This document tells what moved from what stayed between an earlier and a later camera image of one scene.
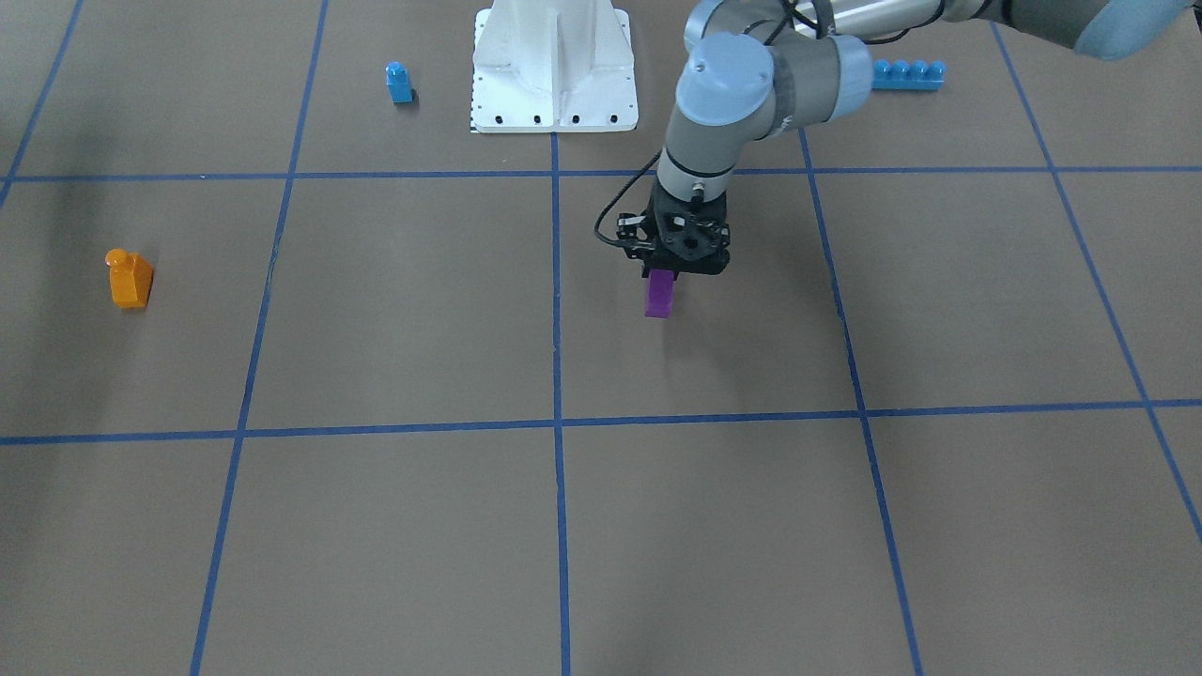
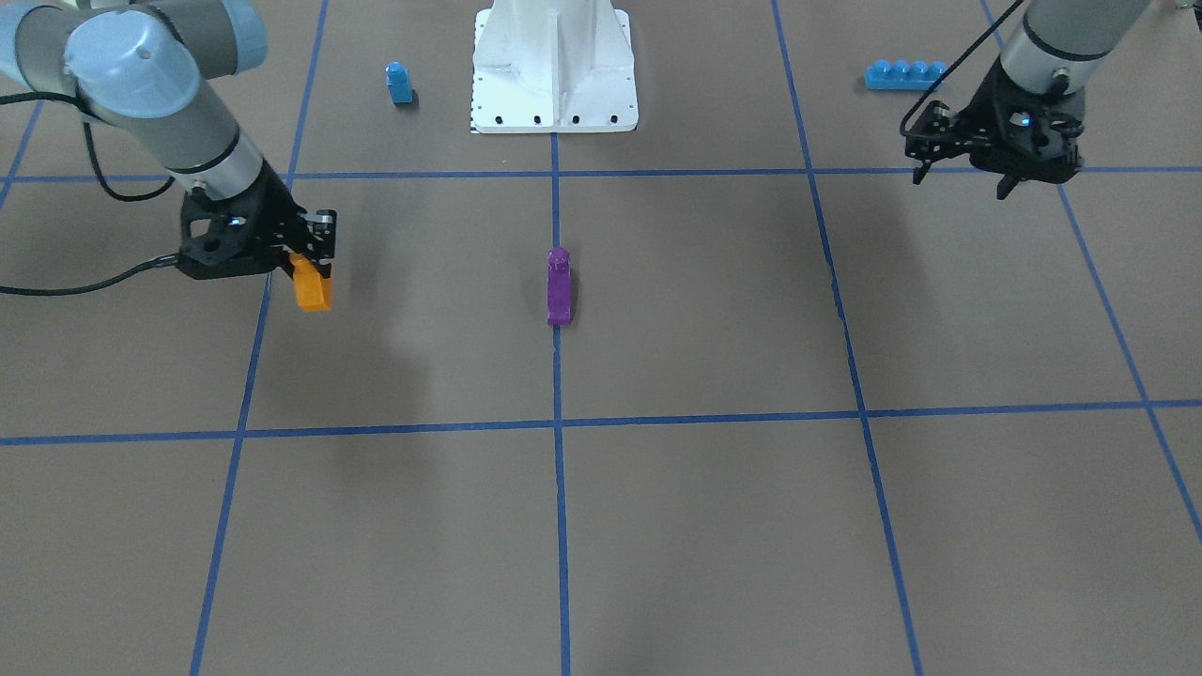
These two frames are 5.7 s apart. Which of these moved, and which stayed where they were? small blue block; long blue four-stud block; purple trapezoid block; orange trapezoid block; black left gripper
Moved: purple trapezoid block; orange trapezoid block; black left gripper
Stayed: small blue block; long blue four-stud block
